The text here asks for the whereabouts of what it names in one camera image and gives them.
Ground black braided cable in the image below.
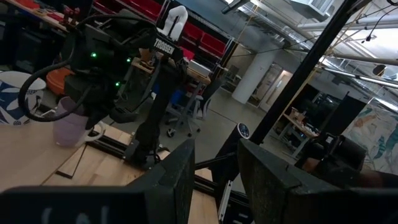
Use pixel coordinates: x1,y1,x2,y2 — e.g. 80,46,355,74
17,60,94,123

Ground wooden desk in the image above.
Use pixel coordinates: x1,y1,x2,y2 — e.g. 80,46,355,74
278,107,320,158

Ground black rig frame post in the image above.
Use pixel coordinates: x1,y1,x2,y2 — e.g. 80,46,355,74
248,0,358,146

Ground orange-yellow mug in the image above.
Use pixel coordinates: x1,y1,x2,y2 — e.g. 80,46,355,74
45,67,75,96

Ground white concrete column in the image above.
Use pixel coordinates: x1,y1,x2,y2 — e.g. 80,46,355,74
231,46,279,105

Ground metal rack red bins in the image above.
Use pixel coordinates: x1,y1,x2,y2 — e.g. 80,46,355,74
182,21,228,62
93,0,170,21

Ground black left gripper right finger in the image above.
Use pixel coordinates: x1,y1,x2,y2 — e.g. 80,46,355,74
238,139,302,224

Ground colourful wall mural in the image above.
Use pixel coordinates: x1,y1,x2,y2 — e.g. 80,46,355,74
340,104,398,175

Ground black cylindrical device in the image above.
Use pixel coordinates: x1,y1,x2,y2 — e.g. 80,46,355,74
211,122,251,184

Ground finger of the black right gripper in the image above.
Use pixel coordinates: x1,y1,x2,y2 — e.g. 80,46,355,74
108,105,140,124
84,105,102,131

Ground office chair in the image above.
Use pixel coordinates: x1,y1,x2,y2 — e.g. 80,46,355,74
164,79,224,138

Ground ceiling air conditioner unit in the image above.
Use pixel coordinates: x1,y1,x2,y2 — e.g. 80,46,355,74
289,0,335,21

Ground white mug blue pattern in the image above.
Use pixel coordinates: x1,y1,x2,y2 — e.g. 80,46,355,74
0,70,47,126

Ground white box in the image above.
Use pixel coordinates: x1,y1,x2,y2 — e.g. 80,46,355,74
188,59,212,78

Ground lilac mug white handle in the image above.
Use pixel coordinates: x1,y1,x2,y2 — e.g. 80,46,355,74
52,96,107,148

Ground black table edge rail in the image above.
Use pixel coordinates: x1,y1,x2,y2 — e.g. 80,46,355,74
90,136,249,224

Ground red power drill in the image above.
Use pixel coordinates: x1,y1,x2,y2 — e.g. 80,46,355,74
62,6,81,27

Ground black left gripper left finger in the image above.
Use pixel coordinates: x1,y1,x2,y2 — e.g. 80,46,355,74
126,139,196,224

